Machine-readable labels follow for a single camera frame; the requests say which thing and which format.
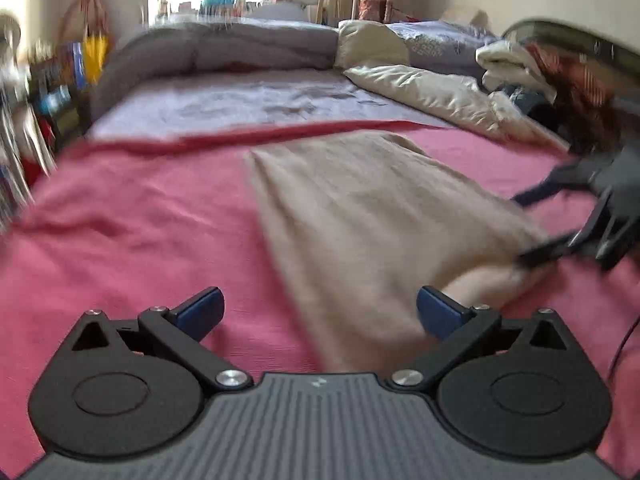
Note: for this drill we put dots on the wooden rack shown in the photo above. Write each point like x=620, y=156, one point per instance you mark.
x=325, y=0

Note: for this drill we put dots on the grey duvet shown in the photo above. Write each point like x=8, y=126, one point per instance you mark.
x=225, y=45

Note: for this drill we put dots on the pink blanket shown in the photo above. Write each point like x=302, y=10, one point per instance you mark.
x=125, y=220

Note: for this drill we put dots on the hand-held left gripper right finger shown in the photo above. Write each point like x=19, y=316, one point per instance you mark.
x=439, y=312

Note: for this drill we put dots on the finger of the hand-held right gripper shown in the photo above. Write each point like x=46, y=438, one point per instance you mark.
x=560, y=250
x=560, y=182

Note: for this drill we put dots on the cream quilt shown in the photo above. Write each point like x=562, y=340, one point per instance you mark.
x=440, y=92

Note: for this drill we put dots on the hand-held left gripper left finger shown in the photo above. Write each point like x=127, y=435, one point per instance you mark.
x=200, y=312

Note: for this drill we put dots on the beige pants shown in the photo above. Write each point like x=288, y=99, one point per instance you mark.
x=375, y=220

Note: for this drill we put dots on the folded cream clothes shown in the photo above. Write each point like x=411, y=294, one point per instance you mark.
x=510, y=65

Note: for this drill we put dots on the lilac bed sheet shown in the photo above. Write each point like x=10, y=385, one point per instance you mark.
x=250, y=100

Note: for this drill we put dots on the cream pillow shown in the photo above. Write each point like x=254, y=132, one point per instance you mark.
x=370, y=42

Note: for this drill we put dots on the lilac patterned pillow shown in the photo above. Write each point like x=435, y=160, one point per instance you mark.
x=440, y=45

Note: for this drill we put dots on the yellow paper bag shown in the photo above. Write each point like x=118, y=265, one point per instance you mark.
x=95, y=57

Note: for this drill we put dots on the red patterned cloth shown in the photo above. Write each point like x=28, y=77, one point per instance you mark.
x=585, y=95

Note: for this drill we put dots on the colourful game box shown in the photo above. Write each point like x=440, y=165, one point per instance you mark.
x=55, y=67

